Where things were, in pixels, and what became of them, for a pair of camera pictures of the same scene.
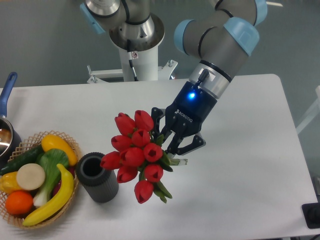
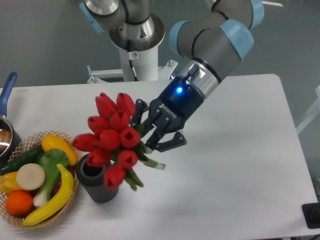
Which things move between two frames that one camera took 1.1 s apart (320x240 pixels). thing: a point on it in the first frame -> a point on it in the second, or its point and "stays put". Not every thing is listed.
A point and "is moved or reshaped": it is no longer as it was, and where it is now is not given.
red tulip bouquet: (137, 153) is moved or reshaped
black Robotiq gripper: (187, 114) -> (169, 113)
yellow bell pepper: (8, 183) stays put
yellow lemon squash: (53, 141) stays put
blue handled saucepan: (10, 140) stays put
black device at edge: (311, 212) stays put
